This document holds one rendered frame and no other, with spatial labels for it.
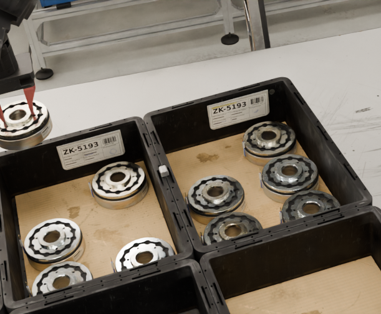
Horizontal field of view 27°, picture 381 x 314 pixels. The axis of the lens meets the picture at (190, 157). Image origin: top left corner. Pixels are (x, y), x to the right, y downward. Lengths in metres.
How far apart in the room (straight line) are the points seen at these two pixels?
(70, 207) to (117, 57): 2.05
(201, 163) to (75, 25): 2.37
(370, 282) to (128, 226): 0.44
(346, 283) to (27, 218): 0.60
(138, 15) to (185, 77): 1.81
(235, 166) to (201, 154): 0.08
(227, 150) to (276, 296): 0.39
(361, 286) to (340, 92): 0.72
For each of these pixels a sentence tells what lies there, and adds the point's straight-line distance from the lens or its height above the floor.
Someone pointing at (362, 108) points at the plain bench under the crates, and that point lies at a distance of 1.85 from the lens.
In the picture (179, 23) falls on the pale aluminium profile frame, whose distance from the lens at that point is 3.39.
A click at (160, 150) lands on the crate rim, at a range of 1.42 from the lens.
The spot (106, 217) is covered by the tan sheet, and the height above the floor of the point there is 0.83.
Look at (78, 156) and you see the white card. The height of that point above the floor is 0.88.
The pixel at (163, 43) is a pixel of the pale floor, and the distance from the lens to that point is 3.53.
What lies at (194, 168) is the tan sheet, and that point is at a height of 0.83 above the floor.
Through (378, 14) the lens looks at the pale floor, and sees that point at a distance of 3.60.
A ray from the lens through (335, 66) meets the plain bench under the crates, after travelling 1.99.
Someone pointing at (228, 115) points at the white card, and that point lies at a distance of 1.55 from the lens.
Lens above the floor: 1.81
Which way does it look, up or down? 39 degrees down
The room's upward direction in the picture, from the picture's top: 10 degrees counter-clockwise
